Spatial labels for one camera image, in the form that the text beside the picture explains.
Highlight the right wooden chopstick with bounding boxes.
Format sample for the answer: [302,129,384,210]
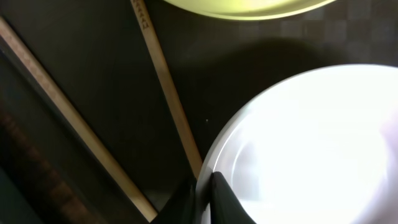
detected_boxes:
[131,0,203,178]

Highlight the wooden chopstick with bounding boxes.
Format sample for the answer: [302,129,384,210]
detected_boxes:
[131,0,203,178]
[1,19,157,222]

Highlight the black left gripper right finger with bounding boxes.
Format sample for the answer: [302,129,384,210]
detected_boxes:
[210,172,255,224]

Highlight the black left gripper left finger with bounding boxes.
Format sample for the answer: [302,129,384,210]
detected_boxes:
[150,178,197,224]

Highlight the left wooden chopstick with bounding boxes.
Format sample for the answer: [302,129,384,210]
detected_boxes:
[1,19,157,222]

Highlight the yellow plate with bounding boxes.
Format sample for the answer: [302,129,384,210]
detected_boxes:
[165,0,335,21]

